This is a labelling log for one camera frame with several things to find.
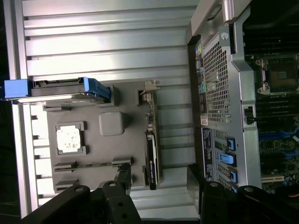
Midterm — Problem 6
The green RAM stick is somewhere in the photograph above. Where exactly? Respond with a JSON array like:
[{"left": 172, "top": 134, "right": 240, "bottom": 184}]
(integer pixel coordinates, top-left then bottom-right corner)
[{"left": 54, "top": 162, "right": 132, "bottom": 169}]

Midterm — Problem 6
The white expansion slot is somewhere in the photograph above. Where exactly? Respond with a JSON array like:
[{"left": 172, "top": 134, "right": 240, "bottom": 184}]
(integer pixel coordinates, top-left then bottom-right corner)
[{"left": 261, "top": 175, "right": 285, "bottom": 185}]

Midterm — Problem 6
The gray parts rack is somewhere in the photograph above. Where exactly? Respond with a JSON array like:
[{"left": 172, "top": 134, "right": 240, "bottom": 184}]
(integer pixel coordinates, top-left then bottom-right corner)
[{"left": 43, "top": 80, "right": 162, "bottom": 195}]

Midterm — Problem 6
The green motherboard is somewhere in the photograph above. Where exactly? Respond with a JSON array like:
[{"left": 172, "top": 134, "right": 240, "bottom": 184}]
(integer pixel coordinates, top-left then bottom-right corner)
[{"left": 242, "top": 52, "right": 299, "bottom": 199}]

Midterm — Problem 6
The silver CPU chip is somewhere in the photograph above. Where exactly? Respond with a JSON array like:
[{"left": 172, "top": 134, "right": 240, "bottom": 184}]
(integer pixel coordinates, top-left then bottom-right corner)
[{"left": 56, "top": 126, "right": 83, "bottom": 153}]

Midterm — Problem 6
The blue expansion slot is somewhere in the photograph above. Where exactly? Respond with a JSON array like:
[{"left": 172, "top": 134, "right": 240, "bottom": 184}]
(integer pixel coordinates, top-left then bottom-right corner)
[{"left": 258, "top": 129, "right": 299, "bottom": 140}]

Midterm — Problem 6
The open black PC case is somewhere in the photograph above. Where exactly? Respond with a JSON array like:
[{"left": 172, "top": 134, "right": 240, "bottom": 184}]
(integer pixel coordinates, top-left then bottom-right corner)
[{"left": 186, "top": 0, "right": 299, "bottom": 224}]

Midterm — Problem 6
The hard disk in blue carrier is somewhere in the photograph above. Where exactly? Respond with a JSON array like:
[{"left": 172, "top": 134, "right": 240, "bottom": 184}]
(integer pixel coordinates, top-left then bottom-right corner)
[{"left": 0, "top": 77, "right": 112, "bottom": 104}]

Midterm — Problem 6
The CPU socket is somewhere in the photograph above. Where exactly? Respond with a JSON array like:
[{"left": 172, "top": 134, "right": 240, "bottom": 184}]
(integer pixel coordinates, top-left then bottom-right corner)
[{"left": 255, "top": 57, "right": 299, "bottom": 94}]

